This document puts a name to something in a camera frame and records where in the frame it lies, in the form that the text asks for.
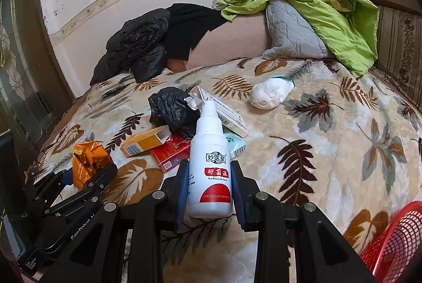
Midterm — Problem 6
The red plastic mesh basket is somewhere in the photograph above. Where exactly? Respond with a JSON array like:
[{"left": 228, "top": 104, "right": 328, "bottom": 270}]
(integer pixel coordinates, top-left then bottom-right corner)
[{"left": 359, "top": 201, "right": 422, "bottom": 283}]

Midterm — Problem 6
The yellow cardboard box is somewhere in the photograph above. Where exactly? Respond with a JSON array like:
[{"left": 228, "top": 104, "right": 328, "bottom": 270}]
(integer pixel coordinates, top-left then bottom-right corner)
[{"left": 119, "top": 125, "right": 171, "bottom": 158}]

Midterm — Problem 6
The white tied plastic bag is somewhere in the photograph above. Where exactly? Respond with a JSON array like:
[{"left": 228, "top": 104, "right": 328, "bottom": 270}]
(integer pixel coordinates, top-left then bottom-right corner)
[{"left": 250, "top": 76, "right": 295, "bottom": 110}]

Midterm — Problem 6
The grey quilted pillow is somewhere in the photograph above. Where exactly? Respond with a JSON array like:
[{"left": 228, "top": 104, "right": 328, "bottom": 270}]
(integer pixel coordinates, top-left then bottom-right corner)
[{"left": 262, "top": 0, "right": 335, "bottom": 60}]

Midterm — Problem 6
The light green packet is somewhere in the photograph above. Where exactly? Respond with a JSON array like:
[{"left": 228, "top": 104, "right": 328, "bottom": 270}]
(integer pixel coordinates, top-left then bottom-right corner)
[{"left": 224, "top": 132, "right": 247, "bottom": 161}]

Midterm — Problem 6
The leaf print blanket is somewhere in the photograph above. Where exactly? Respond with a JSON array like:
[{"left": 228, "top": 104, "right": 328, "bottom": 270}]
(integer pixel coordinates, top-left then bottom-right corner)
[{"left": 30, "top": 56, "right": 422, "bottom": 283}]

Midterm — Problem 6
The wooden glass door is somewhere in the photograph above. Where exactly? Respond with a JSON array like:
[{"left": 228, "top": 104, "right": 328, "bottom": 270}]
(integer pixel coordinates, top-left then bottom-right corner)
[{"left": 0, "top": 0, "right": 75, "bottom": 139}]

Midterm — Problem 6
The white spray bottle red label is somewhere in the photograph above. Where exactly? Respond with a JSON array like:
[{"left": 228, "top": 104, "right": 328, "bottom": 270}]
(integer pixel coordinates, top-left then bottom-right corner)
[{"left": 187, "top": 101, "right": 234, "bottom": 218}]

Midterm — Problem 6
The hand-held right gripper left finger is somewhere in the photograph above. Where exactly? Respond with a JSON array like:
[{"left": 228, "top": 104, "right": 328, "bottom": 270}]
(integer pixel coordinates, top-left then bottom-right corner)
[{"left": 40, "top": 160, "right": 191, "bottom": 283}]

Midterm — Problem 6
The black plastic bag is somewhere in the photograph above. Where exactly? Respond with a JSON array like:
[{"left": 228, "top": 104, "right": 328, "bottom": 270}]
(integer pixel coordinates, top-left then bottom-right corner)
[{"left": 148, "top": 87, "right": 202, "bottom": 139}]

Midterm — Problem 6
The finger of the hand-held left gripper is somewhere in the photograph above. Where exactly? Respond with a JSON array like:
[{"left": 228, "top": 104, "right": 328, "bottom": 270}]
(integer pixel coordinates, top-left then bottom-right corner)
[
  {"left": 24, "top": 168, "right": 75, "bottom": 201},
  {"left": 43, "top": 164, "right": 118, "bottom": 222}
]

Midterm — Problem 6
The white medicine box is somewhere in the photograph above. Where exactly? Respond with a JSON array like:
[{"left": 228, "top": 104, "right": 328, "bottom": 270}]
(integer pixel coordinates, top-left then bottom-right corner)
[{"left": 185, "top": 86, "right": 249, "bottom": 138}]

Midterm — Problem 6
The black puffer jacket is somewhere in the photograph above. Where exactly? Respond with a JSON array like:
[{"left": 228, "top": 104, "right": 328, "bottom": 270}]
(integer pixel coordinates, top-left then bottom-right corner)
[{"left": 90, "top": 8, "right": 172, "bottom": 86}]

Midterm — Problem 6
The red cardboard box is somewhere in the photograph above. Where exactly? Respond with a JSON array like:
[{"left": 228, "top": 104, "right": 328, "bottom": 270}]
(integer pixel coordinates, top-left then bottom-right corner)
[{"left": 150, "top": 132, "right": 192, "bottom": 174}]

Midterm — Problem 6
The pink bed sheet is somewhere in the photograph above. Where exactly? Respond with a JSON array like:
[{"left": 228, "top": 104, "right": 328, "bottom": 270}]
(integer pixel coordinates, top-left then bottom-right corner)
[{"left": 166, "top": 11, "right": 274, "bottom": 73}]

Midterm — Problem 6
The black cloth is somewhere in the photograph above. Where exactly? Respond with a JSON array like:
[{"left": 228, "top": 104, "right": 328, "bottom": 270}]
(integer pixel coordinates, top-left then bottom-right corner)
[{"left": 165, "top": 3, "right": 228, "bottom": 61}]

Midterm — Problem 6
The patterned bed headboard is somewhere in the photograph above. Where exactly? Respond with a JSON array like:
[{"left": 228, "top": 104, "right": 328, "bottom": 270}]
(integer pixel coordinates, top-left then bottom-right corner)
[{"left": 330, "top": 0, "right": 422, "bottom": 102}]

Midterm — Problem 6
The orange foil wrapper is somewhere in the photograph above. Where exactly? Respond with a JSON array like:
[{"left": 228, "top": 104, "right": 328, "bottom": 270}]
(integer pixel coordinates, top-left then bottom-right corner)
[{"left": 72, "top": 141, "right": 111, "bottom": 190}]

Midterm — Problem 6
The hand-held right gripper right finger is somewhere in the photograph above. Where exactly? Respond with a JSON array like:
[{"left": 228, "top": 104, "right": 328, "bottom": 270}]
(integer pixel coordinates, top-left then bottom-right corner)
[{"left": 230, "top": 159, "right": 378, "bottom": 283}]

